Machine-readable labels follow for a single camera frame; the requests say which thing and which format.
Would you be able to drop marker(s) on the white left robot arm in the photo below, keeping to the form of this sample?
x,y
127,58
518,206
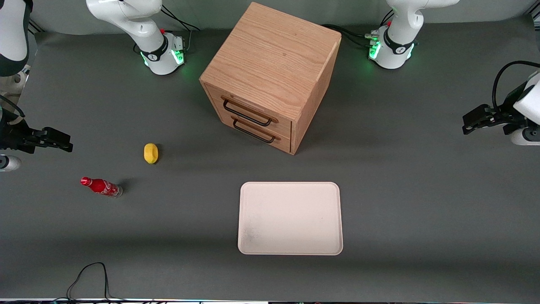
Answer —
x,y
394,50

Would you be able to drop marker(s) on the yellow lemon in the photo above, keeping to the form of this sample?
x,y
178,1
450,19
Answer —
x,y
151,153

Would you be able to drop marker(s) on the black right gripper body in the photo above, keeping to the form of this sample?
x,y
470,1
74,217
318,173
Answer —
x,y
13,139

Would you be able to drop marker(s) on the red cola bottle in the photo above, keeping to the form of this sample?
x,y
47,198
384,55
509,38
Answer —
x,y
101,186

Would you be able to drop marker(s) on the wooden drawer front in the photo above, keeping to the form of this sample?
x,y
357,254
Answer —
x,y
282,126
283,142

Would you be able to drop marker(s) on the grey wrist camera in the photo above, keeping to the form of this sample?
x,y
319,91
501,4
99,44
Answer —
x,y
525,137
9,163

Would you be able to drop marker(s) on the wooden two-drawer cabinet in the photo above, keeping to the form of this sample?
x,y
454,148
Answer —
x,y
270,59

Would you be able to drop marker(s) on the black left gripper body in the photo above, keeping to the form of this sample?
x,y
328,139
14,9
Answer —
x,y
505,118

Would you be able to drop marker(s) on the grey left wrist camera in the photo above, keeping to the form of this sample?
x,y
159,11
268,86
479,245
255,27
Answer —
x,y
525,137

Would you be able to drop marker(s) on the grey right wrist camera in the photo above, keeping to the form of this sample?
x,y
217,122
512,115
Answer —
x,y
9,163

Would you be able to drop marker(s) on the cream plastic tray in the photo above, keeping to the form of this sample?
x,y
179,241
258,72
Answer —
x,y
291,217

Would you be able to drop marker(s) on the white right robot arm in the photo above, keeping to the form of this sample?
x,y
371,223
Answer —
x,y
158,55

